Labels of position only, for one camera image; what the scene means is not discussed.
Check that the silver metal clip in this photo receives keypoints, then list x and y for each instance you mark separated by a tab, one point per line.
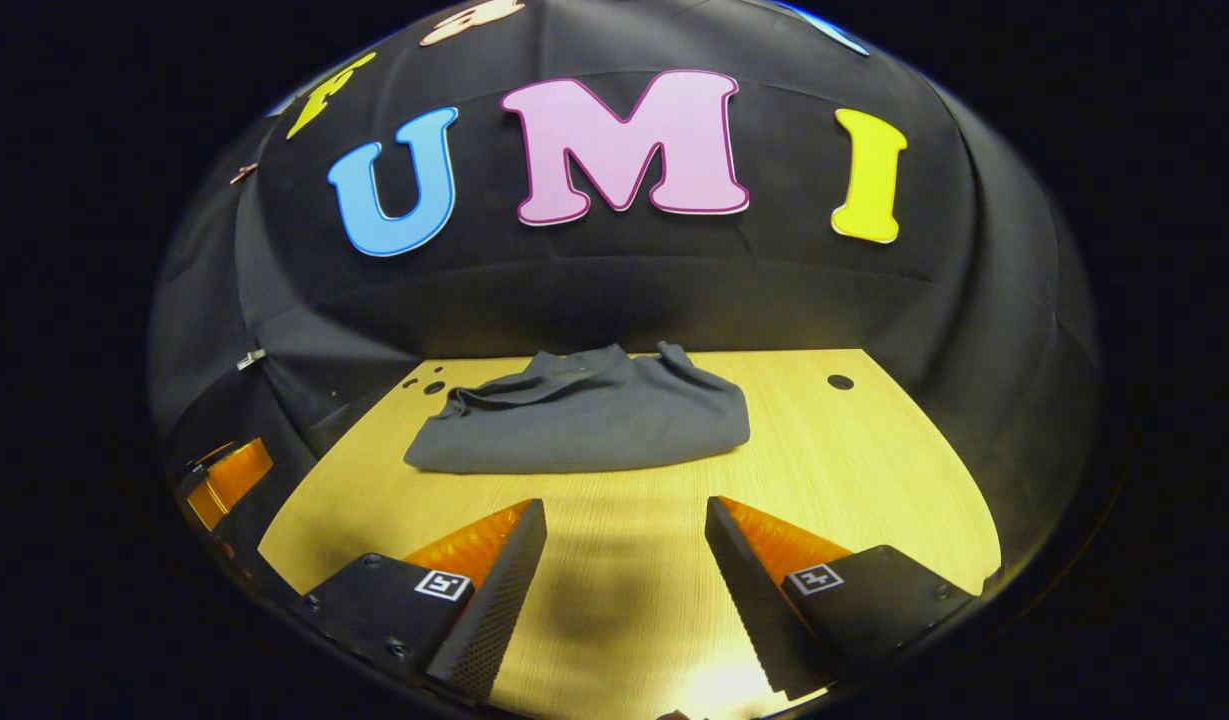
251	359

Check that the black backdrop cloth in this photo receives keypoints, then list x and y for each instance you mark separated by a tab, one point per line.
624	290

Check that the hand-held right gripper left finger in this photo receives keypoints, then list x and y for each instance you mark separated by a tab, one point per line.
499	600

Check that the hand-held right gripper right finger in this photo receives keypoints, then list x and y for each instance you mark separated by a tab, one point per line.
749	600

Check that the grey collared shirt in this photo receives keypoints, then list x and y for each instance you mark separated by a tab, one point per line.
594	420

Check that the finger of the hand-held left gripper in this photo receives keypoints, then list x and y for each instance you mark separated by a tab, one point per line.
204	505
242	470

